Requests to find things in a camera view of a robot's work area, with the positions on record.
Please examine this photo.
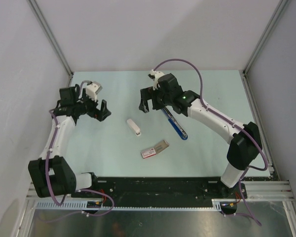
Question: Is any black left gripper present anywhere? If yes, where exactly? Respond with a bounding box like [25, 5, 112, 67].
[74, 89, 111, 121]

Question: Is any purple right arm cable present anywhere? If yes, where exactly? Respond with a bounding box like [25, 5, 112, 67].
[153, 58, 268, 227]

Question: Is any aluminium frame post right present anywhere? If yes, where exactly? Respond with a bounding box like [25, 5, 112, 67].
[241, 0, 292, 75]

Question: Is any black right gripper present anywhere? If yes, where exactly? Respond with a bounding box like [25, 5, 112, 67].
[140, 85, 173, 113]

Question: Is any aluminium frame post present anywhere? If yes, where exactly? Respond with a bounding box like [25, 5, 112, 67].
[241, 0, 292, 75]
[27, 0, 73, 76]

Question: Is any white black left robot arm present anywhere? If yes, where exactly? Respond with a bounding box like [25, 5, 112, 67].
[28, 80, 111, 198]

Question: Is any aluminium frame crossbar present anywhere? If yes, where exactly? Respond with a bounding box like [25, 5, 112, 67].
[26, 180, 293, 199]

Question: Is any white slotted cable duct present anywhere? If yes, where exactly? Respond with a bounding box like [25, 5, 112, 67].
[35, 200, 221, 211]

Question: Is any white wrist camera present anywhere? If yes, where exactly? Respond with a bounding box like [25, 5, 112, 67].
[85, 82, 102, 102]
[148, 70, 165, 90]

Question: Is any blue and black stapler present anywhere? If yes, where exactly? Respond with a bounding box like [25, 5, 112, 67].
[162, 107, 188, 140]

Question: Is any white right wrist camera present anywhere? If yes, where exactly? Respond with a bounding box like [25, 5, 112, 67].
[148, 70, 165, 90]

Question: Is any aluminium frame post left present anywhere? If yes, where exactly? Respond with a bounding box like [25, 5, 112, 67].
[27, 0, 73, 76]

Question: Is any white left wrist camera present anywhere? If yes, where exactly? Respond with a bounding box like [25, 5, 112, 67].
[85, 82, 102, 102]

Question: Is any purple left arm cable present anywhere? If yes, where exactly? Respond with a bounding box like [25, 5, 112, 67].
[37, 80, 115, 223]

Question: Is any red white staple box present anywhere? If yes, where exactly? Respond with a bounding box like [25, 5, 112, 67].
[141, 147, 156, 159]

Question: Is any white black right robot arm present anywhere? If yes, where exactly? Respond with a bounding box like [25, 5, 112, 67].
[139, 71, 263, 198]

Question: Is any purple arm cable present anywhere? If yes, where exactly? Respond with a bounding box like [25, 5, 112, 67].
[37, 80, 115, 223]
[153, 58, 268, 227]

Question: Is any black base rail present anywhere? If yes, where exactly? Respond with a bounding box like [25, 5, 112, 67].
[71, 175, 247, 208]

